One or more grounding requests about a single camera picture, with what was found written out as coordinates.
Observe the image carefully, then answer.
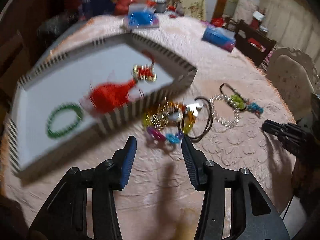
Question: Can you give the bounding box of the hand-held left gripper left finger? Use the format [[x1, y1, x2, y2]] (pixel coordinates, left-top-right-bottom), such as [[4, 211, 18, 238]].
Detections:
[[27, 135, 137, 240]]

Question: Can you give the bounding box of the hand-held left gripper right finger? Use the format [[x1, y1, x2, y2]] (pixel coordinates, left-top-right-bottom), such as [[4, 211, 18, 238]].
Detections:
[[181, 136, 290, 240]]

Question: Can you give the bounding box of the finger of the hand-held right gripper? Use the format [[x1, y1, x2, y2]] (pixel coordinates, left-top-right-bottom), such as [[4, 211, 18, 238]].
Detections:
[[262, 120, 312, 159]]

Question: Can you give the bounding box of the colourful plastic chain bracelet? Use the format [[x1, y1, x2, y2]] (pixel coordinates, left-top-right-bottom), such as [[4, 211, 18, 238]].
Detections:
[[146, 110, 198, 146]]

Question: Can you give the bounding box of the white striped-edge box tray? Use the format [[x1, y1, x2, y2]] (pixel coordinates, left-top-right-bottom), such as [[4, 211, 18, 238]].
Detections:
[[7, 34, 197, 181]]

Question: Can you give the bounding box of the pink lace tablecloth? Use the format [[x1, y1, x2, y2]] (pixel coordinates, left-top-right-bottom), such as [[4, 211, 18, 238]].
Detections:
[[0, 12, 298, 240]]

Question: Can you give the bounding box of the small white charm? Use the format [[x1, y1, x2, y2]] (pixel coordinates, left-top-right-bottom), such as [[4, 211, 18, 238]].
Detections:
[[186, 100, 204, 112]]

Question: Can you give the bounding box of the cream ornate chair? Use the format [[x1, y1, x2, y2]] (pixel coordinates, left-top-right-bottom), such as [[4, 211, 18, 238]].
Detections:
[[264, 47, 318, 122]]

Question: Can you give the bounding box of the red tassel knot ornament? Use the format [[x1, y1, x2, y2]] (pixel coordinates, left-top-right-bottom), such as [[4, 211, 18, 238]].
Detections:
[[88, 52, 158, 112]]

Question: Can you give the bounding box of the dark wooden side table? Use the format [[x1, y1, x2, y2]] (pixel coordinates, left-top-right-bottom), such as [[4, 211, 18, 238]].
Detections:
[[234, 19, 277, 66]]

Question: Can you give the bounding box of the blue packet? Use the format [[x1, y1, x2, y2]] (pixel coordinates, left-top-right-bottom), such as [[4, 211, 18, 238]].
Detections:
[[201, 26, 237, 53], [123, 8, 160, 29]]

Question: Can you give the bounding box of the floral cloth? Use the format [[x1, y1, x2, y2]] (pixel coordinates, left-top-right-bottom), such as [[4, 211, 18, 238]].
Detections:
[[167, 0, 208, 22]]

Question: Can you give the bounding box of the red bag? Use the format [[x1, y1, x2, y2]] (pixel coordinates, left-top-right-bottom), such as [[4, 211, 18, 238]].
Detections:
[[114, 0, 151, 16]]

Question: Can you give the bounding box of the black cord loop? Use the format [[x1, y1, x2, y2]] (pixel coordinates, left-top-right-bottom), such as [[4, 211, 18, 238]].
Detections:
[[181, 97, 213, 140]]

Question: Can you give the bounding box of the clear bead bracelet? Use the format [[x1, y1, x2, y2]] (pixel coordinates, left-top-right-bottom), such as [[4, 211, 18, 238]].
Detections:
[[209, 94, 241, 128]]

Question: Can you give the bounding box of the gold bead bracelet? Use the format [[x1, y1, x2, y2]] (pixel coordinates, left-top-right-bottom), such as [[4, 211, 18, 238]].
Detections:
[[142, 102, 186, 131]]

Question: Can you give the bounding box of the hair tie with green-blue charm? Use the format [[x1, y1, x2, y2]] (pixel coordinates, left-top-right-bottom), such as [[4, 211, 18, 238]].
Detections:
[[219, 83, 264, 117]]

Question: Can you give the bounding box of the green bead bracelet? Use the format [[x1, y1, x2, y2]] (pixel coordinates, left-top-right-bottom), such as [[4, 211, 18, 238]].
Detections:
[[47, 102, 84, 139]]

